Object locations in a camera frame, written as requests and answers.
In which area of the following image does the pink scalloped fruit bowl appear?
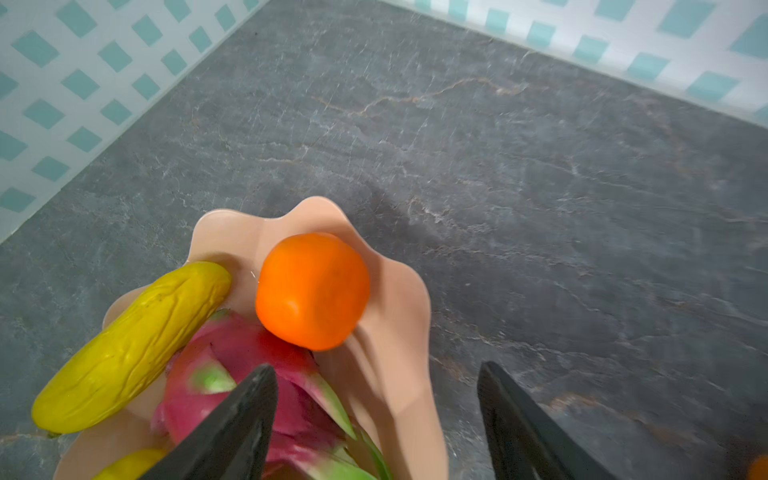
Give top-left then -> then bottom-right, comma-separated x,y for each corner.
55,197 -> 448,479

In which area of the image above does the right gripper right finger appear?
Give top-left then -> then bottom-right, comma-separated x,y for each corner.
477,361 -> 614,480

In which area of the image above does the yellow fake fruit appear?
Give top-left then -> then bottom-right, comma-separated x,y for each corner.
93,449 -> 167,480
31,261 -> 232,434

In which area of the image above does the large orange fake orange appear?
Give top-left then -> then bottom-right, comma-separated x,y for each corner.
255,232 -> 371,351

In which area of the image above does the small orange fake tangerine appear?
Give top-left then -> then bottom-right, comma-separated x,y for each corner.
746,454 -> 768,480

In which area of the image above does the magenta fake dragon fruit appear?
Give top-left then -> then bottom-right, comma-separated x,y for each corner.
151,309 -> 392,479

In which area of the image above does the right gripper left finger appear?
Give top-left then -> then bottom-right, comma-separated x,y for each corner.
142,364 -> 278,480

